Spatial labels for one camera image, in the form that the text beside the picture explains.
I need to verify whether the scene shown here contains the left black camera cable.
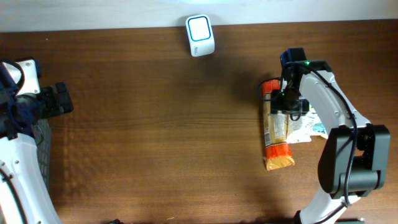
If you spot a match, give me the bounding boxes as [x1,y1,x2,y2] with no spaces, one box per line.
[0,58,29,224]

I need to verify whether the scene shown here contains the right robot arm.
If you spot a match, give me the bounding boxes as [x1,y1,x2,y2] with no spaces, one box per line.
[270,48,391,223]

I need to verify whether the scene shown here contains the white barcode scanner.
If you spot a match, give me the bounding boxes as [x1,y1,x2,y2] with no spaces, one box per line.
[185,14,215,57]

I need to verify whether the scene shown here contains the grey plastic mesh basket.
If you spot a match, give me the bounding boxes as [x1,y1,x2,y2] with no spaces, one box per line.
[32,119,52,189]

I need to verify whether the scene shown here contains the cream snack bag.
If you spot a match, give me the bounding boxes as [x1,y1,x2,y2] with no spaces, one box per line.
[286,105,328,144]

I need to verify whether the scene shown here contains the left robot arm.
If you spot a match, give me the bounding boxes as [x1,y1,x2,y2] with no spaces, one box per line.
[1,58,73,223]

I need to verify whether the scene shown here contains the orange spaghetti packet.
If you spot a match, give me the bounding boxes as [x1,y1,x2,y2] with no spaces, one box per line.
[260,79,295,171]

